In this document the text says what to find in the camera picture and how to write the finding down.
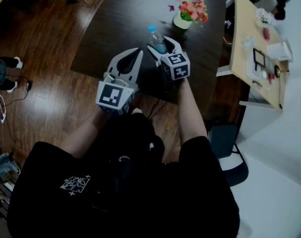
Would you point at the clear glass item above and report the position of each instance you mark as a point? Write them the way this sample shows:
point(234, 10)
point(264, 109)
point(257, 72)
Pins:
point(248, 42)

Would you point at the white flower bouquet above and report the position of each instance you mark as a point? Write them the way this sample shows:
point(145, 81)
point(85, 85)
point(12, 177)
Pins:
point(264, 16)

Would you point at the white box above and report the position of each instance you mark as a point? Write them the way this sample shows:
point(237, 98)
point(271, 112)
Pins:
point(279, 50)

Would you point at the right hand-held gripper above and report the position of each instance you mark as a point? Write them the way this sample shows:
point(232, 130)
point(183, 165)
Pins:
point(177, 66)

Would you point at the person's white shoe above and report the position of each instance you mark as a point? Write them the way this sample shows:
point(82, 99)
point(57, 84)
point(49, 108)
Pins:
point(136, 111)

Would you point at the person's left forearm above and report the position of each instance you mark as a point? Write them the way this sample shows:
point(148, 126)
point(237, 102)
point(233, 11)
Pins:
point(83, 135)

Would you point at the clear plastic bottle blue label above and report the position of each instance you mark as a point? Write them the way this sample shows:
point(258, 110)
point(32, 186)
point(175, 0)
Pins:
point(155, 37)

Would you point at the person's right forearm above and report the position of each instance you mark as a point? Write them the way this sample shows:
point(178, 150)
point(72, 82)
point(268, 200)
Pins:
point(190, 113)

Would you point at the dark table white legs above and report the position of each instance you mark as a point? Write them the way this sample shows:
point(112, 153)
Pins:
point(120, 21)

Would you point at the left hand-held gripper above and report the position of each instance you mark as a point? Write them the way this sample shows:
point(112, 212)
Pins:
point(111, 97)

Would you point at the small red object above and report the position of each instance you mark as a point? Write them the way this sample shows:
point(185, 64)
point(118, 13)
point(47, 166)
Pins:
point(266, 33)

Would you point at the pink flowers white pot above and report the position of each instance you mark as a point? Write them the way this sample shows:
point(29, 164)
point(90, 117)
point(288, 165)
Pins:
point(190, 12)

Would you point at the gold round object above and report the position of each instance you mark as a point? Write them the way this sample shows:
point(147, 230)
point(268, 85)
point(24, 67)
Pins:
point(278, 71)

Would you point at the light wooden desk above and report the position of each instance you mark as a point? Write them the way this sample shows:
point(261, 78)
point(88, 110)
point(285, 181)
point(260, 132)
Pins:
point(242, 58)

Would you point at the blue jeans pile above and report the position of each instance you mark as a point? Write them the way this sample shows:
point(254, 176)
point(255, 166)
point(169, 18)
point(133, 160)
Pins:
point(3, 166)

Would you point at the black printed T-shirt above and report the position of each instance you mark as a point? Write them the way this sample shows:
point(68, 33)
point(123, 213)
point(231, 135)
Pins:
point(128, 202)

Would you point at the black folding chair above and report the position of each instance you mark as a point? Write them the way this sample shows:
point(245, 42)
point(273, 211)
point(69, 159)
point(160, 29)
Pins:
point(224, 142)

